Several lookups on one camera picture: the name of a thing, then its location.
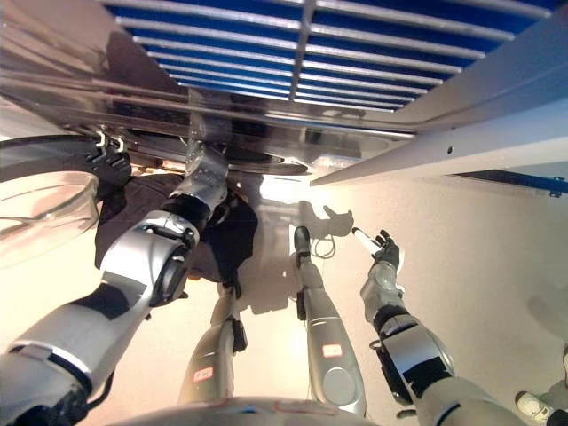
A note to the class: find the black right robot foot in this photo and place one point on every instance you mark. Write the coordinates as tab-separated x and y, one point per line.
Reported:
302	242

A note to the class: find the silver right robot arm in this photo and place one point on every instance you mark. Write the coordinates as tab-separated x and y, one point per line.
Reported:
412	350

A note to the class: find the black garment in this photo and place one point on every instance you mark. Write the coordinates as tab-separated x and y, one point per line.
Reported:
133	213

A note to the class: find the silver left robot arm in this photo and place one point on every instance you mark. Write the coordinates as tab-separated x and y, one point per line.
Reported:
133	266

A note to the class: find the round glass washing machine door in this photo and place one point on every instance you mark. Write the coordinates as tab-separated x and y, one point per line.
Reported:
44	199

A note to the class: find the silver left robot leg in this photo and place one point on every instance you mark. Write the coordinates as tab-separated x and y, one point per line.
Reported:
213	355

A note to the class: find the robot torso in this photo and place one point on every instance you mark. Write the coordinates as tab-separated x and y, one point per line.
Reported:
239	412

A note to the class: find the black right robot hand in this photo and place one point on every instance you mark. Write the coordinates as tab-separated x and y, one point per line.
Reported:
390	253

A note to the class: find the dark grey tumble dryer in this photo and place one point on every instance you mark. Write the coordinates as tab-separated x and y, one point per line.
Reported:
222	53

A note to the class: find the white shoe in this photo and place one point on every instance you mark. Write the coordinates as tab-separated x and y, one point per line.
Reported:
532	404

